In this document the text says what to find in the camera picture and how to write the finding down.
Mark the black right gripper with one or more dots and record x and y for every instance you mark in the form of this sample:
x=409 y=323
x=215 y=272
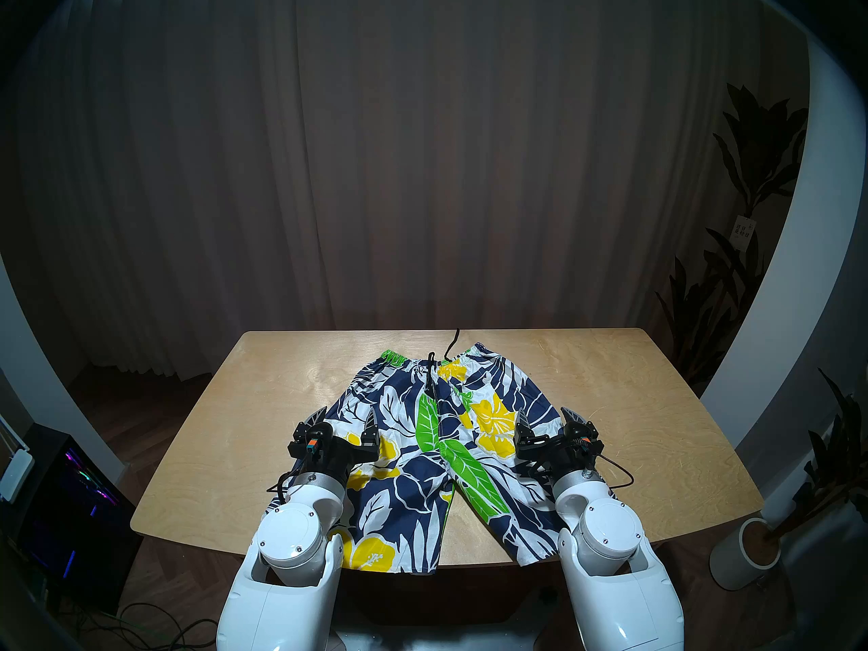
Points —
x=559 y=453

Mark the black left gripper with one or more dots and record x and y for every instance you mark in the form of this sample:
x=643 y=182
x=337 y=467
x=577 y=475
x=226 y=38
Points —
x=336 y=453

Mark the floral print shorts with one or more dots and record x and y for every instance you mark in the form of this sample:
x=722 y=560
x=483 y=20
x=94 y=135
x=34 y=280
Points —
x=420 y=466

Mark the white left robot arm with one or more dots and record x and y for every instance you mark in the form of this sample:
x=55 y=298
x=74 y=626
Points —
x=291 y=541

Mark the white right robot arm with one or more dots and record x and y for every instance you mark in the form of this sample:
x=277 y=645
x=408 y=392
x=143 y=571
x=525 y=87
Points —
x=610 y=541

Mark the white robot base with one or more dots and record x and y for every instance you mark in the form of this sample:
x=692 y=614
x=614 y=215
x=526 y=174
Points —
x=441 y=641

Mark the white round plant pot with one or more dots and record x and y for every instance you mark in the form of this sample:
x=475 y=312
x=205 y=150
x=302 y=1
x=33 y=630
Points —
x=732 y=561

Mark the white plant tag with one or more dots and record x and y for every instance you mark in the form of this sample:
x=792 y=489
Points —
x=743 y=229

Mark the brown pleated curtain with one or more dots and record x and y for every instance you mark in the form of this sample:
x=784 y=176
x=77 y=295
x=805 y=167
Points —
x=407 y=148

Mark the black computer tower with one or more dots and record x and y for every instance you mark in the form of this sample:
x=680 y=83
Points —
x=68 y=507

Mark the white curved arch pillar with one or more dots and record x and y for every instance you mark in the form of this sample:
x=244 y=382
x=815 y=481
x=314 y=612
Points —
x=800 y=249
x=41 y=385

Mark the small white box device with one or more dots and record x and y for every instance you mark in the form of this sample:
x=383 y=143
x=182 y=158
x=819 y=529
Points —
x=15 y=475

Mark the tall dark leafy plant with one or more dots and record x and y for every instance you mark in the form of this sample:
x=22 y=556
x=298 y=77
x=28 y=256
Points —
x=753 y=148

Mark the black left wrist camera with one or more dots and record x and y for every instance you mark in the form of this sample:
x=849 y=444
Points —
x=313 y=446

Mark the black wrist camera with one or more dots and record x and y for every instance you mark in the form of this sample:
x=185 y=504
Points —
x=313 y=446
x=585 y=444

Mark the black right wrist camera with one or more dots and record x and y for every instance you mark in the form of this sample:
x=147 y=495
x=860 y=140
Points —
x=585 y=444

